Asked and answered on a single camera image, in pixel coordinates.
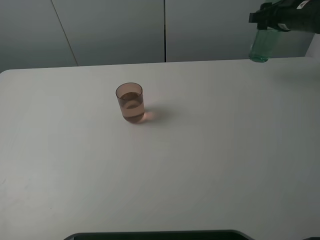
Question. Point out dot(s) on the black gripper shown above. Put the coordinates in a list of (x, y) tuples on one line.
[(288, 15)]

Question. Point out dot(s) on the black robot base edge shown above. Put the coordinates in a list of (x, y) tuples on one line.
[(163, 235)]

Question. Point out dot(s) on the green translucent water bottle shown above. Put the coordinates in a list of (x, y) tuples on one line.
[(265, 39)]

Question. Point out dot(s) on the pink translucent plastic cup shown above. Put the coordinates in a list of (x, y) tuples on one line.
[(131, 101)]

